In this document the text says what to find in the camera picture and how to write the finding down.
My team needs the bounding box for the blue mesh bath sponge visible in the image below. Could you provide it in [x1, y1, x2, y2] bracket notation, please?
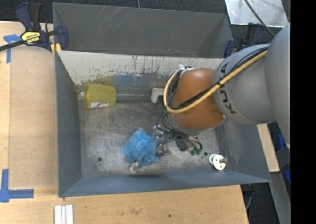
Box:
[122, 127, 162, 175]

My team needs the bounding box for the white rectangular block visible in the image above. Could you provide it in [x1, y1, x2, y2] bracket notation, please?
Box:
[150, 87, 165, 104]

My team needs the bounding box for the white round plastic spool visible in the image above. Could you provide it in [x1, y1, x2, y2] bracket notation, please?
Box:
[208, 153, 227, 171]

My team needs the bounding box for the grey metal bin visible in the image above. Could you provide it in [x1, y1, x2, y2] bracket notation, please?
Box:
[52, 2, 273, 198]

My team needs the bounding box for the yellow plastic cup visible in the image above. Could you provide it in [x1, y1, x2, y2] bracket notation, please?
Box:
[83, 82, 117, 110]

